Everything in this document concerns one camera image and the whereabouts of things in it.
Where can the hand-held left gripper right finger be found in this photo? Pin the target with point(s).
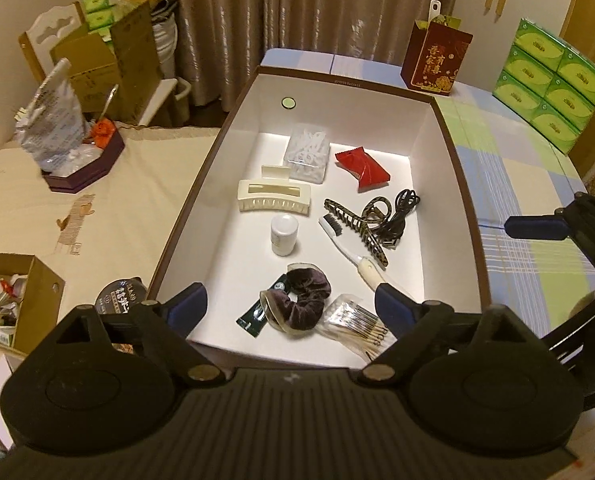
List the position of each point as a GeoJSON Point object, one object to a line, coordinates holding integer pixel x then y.
{"type": "Point", "coordinates": [395, 306]}

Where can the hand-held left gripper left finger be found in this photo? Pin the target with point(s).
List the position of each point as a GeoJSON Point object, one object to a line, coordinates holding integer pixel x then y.
{"type": "Point", "coordinates": [190, 304]}

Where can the white toothbrush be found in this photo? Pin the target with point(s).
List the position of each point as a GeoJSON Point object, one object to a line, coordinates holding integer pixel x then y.
{"type": "Point", "coordinates": [367, 270]}

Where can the pack of cotton swabs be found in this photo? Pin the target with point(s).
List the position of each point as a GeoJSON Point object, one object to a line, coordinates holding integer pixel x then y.
{"type": "Point", "coordinates": [347, 320]}

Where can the dark green tube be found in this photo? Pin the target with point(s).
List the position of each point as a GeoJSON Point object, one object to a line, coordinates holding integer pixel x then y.
{"type": "Point", "coordinates": [255, 317]}

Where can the tortoiseshell hair claw clip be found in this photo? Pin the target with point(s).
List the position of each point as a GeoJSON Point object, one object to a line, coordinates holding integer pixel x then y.
{"type": "Point", "coordinates": [357, 230]}

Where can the dark velvet scrunchie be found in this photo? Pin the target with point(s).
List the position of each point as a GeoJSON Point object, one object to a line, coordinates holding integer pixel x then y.
{"type": "Point", "coordinates": [302, 305]}

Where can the small white bottle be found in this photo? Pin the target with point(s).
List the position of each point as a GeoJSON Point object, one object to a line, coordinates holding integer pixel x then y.
{"type": "Point", "coordinates": [284, 235]}

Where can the cream hair claw clip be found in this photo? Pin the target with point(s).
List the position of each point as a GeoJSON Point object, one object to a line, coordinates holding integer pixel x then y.
{"type": "Point", "coordinates": [272, 197]}

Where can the red snack packet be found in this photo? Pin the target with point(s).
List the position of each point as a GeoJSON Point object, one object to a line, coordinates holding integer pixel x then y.
{"type": "Point", "coordinates": [365, 170]}

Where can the clear bag of floss picks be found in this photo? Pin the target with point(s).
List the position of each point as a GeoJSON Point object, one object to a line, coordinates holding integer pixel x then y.
{"type": "Point", "coordinates": [307, 155]}

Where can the brown storage box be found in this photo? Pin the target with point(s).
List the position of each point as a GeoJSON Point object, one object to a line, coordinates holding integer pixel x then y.
{"type": "Point", "coordinates": [257, 110]}

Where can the black round tin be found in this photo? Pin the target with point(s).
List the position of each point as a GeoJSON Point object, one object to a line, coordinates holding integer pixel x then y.
{"type": "Point", "coordinates": [120, 299]}

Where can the cream embroidered bedspread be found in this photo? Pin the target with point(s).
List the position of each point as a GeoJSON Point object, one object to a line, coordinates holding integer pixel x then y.
{"type": "Point", "coordinates": [127, 210]}

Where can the stack of green tissue packs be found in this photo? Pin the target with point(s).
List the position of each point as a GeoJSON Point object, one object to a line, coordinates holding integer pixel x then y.
{"type": "Point", "coordinates": [552, 85]}

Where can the small open cardboard box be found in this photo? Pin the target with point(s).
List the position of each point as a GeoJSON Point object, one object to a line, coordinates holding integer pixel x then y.
{"type": "Point", "coordinates": [39, 305]}

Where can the dark purple gift box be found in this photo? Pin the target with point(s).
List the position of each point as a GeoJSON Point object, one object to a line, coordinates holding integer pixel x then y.
{"type": "Point", "coordinates": [87, 172]}

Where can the red gift bag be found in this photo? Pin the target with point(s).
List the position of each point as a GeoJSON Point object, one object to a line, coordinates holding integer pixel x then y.
{"type": "Point", "coordinates": [435, 65]}

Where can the orange ribbon bow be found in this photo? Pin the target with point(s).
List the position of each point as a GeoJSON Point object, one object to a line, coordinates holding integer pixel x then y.
{"type": "Point", "coordinates": [102, 132]}

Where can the white plastic bin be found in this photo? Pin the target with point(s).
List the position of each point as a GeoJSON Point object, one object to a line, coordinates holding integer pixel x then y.
{"type": "Point", "coordinates": [172, 100]}

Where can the printed clear plastic bag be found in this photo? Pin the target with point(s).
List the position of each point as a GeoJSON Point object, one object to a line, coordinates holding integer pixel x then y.
{"type": "Point", "coordinates": [52, 120]}

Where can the large cardboard box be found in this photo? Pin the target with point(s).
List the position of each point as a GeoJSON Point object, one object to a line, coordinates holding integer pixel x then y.
{"type": "Point", "coordinates": [132, 60]}

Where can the black and white bag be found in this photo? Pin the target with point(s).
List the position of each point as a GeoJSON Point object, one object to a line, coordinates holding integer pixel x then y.
{"type": "Point", "coordinates": [166, 40]}

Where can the white wooden chair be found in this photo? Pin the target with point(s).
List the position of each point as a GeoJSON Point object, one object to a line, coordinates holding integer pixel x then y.
{"type": "Point", "coordinates": [47, 27]}

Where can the brown curtain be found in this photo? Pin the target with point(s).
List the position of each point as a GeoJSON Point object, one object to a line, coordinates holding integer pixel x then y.
{"type": "Point", "coordinates": [277, 5]}

